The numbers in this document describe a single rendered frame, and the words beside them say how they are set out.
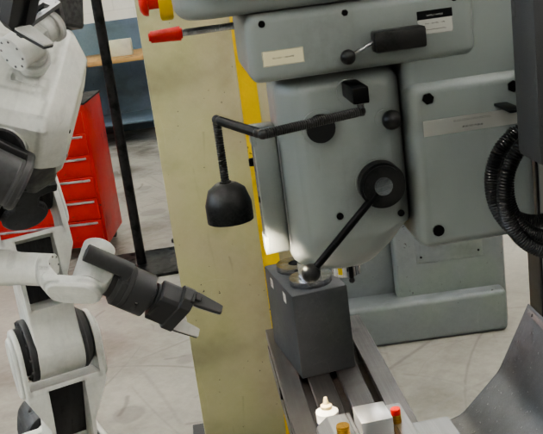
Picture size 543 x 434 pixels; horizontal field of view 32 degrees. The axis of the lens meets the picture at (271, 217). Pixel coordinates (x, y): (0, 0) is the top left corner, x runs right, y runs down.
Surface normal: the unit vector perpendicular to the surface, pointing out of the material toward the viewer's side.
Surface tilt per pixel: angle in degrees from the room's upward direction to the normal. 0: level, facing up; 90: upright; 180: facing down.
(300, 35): 90
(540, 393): 63
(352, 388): 0
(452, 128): 90
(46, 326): 75
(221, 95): 90
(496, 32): 90
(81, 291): 121
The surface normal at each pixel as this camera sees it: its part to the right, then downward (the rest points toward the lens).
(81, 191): -0.03, 0.29
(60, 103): 0.85, -0.22
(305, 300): 0.26, 0.24
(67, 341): 0.40, -0.07
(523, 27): -0.99, 0.15
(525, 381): -0.94, -0.29
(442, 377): -0.13, -0.95
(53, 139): 0.65, 0.68
